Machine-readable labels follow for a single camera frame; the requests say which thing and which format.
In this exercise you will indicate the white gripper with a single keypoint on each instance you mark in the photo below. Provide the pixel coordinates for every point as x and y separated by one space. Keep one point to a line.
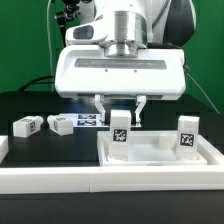
84 70

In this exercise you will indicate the white square table top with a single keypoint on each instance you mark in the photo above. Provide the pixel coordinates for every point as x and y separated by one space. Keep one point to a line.
145 148

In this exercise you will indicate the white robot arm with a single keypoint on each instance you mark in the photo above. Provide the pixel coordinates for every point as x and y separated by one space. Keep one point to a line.
125 53

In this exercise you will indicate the white marker sheet with tags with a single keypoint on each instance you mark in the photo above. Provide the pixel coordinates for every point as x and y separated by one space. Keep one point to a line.
83 119

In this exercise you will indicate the white U-shaped fence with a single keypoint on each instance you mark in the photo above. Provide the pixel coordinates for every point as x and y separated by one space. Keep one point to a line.
108 179

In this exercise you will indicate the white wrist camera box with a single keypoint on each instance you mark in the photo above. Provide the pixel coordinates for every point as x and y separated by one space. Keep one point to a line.
91 33

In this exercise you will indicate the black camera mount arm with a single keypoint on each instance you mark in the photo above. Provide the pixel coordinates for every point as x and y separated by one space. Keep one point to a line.
68 15

